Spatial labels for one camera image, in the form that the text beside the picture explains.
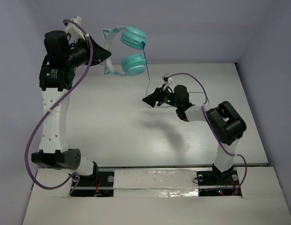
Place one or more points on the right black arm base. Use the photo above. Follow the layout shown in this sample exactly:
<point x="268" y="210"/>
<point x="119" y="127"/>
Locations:
<point x="209" y="186"/>

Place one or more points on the teal cat-ear headphones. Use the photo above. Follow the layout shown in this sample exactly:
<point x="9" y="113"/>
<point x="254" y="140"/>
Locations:
<point x="129" y="43"/>

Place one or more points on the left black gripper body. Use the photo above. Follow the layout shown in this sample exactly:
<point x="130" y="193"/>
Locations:
<point x="91" y="52"/>

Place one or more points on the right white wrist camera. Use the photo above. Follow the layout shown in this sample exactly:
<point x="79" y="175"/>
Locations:
<point x="167" y="79"/>

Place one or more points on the aluminium rail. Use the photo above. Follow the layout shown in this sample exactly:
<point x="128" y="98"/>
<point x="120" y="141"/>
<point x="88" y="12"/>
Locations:
<point x="178" y="166"/>

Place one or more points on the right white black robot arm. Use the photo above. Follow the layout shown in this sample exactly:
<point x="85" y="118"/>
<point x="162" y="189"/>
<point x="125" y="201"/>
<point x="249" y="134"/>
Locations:
<point x="224" y="121"/>

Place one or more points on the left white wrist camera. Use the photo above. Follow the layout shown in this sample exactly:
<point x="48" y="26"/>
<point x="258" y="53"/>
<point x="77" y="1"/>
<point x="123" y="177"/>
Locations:
<point x="75" y="33"/>

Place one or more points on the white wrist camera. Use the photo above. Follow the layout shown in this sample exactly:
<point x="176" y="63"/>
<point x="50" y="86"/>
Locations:
<point x="75" y="33"/>
<point x="167" y="79"/>

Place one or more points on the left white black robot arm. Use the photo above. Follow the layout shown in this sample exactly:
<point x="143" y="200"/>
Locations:
<point x="56" y="83"/>

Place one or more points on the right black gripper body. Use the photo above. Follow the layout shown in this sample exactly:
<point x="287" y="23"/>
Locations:
<point x="165" y="97"/>

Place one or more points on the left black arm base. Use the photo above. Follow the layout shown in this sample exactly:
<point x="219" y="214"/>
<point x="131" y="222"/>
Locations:
<point x="88" y="186"/>

